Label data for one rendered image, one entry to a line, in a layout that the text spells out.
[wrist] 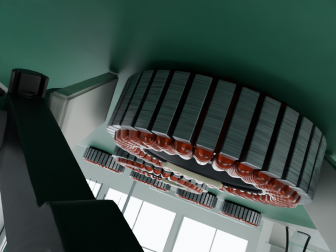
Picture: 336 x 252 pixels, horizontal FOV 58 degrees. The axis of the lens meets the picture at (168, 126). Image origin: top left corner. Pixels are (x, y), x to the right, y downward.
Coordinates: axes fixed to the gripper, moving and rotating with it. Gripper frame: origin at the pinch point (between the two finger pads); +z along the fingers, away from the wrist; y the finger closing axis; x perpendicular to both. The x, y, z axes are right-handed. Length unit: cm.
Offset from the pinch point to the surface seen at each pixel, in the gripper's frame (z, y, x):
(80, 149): 560, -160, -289
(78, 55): 0.7, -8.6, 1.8
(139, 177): 51, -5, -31
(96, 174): 546, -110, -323
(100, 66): 1.0, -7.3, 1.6
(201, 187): 11.6, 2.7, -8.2
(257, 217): 54, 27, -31
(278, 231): 63, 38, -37
